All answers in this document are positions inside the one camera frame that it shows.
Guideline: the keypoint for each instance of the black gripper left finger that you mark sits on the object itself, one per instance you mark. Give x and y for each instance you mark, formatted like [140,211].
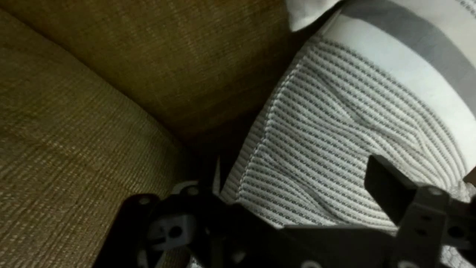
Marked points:
[198,233]

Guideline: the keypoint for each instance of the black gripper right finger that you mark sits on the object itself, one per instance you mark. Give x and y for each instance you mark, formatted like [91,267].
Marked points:
[426,224]

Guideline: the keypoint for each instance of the brown fabric sofa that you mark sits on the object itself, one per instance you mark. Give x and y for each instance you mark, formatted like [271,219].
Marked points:
[99,109]

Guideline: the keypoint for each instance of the grey striped pillow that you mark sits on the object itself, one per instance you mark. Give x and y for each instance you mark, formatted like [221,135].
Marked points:
[357,114]

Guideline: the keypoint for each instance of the white pillow with zipper edge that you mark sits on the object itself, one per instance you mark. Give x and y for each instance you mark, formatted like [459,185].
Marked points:
[305,13]

